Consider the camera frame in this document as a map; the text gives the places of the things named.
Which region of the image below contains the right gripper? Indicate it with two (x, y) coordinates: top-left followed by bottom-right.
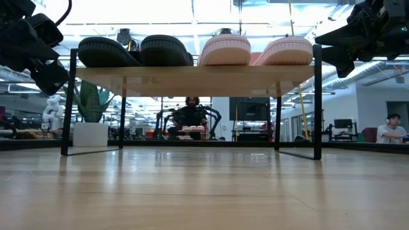
(314, 0), (409, 79)

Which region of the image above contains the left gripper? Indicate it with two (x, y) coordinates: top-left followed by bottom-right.
(0, 12), (70, 96)

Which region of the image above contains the black slide sandal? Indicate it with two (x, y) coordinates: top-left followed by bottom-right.
(139, 34), (195, 67)
(77, 36), (143, 68)

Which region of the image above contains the pink slide sandal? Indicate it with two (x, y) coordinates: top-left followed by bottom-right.
(251, 35), (314, 66)
(197, 33), (252, 66)

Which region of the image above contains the white humanoid robot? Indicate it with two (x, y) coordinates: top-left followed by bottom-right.
(42, 94), (65, 131)

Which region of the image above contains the small black desktop monitor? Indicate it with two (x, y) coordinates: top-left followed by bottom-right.
(334, 118), (353, 129)

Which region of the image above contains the green plant in white pot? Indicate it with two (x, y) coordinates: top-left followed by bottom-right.
(63, 79), (111, 148)

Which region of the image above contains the maroon chair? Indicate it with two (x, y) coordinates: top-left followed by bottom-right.
(362, 126), (378, 143)

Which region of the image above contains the person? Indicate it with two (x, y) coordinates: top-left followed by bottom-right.
(376, 113), (409, 144)
(173, 96), (208, 141)

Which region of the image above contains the large black screen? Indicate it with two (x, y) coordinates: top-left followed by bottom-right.
(229, 96), (272, 122)

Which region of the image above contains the silver ventilation duct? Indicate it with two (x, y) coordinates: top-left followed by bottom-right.
(322, 60), (394, 90)

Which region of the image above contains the yellow cable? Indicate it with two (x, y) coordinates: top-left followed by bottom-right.
(288, 0), (310, 141)

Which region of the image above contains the wooden shelf with black frame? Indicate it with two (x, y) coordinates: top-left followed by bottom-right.
(60, 43), (323, 160)

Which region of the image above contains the black aluminium table frame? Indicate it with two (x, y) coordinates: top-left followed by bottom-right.
(0, 139), (409, 155)

